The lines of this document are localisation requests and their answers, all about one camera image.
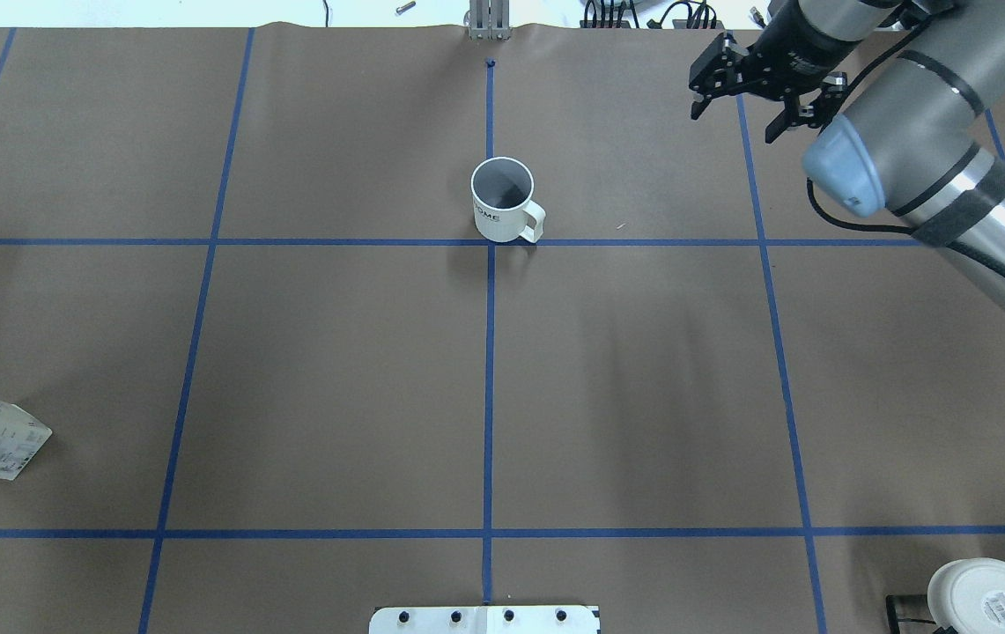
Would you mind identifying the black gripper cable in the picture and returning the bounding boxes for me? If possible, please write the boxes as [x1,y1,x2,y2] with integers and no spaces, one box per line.
[806,18,1005,318]

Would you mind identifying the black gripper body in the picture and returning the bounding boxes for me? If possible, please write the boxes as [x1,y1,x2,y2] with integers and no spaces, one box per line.
[689,32,847,103]

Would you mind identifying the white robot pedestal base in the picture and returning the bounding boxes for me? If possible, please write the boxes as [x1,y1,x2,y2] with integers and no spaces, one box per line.
[368,603,602,633]

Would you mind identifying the white cup on rack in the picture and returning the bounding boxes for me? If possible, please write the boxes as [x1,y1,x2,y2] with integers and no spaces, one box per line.
[926,557,1005,633]

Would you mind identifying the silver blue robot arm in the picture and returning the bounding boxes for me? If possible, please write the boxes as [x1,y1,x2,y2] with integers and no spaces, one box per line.
[688,1,1005,310]

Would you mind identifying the aluminium frame post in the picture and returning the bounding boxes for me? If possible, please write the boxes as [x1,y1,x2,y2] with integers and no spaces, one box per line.
[463,0,513,41]

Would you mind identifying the black wire mug rack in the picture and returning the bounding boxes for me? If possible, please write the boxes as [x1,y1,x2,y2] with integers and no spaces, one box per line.
[884,593,938,634]

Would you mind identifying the white mug with handle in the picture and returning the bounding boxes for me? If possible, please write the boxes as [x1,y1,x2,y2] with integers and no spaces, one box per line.
[469,157,546,244]

